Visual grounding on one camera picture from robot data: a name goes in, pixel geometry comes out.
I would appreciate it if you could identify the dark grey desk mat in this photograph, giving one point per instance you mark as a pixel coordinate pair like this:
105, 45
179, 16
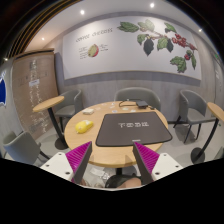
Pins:
123, 129

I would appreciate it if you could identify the grey chair behind table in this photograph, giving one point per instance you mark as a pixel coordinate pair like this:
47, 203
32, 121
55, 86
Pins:
139, 94

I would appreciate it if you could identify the grey chair front left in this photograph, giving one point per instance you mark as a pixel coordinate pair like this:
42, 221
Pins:
22, 148

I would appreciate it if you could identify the small white box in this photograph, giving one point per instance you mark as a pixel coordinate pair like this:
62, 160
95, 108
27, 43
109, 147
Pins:
88, 111

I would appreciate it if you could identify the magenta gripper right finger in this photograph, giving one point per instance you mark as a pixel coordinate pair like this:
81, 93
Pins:
146, 160

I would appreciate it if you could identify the round wooden table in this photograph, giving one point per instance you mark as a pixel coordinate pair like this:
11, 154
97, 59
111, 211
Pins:
108, 157

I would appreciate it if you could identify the wooden wall panel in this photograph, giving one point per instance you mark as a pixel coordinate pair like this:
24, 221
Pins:
34, 81

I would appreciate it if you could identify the grey chair left back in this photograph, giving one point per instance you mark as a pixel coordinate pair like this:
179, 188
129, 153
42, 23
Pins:
71, 105

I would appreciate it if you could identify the coffee cherries wall poster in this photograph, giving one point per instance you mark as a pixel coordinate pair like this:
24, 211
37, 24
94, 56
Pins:
130, 43

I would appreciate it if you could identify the small round table left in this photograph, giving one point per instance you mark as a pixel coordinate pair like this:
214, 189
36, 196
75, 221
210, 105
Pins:
48, 105

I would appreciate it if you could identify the grey chair right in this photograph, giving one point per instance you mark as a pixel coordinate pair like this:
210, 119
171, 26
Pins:
192, 110

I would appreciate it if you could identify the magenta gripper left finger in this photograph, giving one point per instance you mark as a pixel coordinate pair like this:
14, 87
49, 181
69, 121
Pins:
78, 159

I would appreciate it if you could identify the black power adapter box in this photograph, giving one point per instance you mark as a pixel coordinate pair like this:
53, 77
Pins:
142, 104

